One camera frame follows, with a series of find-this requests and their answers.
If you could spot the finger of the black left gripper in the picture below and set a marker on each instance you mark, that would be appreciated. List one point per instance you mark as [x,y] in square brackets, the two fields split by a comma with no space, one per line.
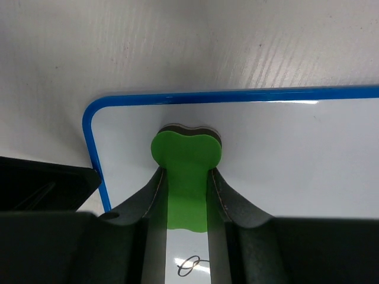
[36,186]

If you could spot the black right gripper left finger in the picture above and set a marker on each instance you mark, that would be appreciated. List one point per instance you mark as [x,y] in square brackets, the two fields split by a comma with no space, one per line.
[123,245]

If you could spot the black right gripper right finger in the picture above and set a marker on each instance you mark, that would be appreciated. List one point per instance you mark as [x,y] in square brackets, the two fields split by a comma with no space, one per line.
[248,245]

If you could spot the green bone-shaped eraser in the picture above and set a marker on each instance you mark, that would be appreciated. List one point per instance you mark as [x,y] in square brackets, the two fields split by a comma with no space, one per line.
[187,154]

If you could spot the blue-framed whiteboard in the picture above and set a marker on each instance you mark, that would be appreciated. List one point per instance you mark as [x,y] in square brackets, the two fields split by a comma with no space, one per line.
[294,153]

